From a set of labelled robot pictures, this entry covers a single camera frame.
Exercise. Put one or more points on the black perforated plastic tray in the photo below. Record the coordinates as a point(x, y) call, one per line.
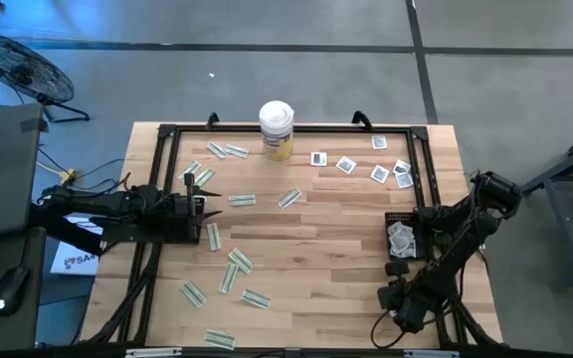
point(200, 201)
point(418, 233)

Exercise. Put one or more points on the white printed paper sheet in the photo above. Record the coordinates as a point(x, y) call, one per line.
point(75, 261)

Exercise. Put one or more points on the black computer mouse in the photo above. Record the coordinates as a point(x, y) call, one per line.
point(10, 291)

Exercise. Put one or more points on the grey tape piece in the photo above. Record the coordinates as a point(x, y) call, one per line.
point(34, 125)

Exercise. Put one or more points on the dark grey desk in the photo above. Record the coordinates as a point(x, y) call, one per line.
point(18, 333)

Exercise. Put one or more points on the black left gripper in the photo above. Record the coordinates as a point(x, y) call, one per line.
point(177, 211)

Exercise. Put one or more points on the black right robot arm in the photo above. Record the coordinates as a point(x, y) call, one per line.
point(445, 268)

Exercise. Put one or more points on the green white bandage strip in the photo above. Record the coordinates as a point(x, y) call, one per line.
point(213, 236)
point(229, 277)
point(237, 151)
point(217, 150)
point(290, 198)
point(241, 261)
point(205, 177)
point(193, 293)
point(242, 200)
point(220, 339)
point(190, 168)
point(256, 299)

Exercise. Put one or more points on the white edge strip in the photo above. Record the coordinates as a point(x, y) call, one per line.
point(431, 353)
point(152, 352)

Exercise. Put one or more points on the yellow power plug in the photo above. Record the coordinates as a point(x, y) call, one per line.
point(70, 175)

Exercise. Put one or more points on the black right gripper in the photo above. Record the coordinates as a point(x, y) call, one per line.
point(408, 313)

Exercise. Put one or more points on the black metal table frame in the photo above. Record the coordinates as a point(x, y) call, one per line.
point(316, 128)

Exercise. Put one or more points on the black desk support bar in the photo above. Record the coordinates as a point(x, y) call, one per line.
point(62, 231)

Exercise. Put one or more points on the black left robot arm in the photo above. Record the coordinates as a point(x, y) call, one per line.
point(112, 201)

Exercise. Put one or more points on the white lid yellow wipes canister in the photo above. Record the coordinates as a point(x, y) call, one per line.
point(276, 134)

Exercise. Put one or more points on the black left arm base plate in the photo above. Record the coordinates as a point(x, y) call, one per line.
point(117, 232)

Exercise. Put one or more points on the black floor fan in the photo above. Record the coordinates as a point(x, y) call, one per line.
point(20, 69)

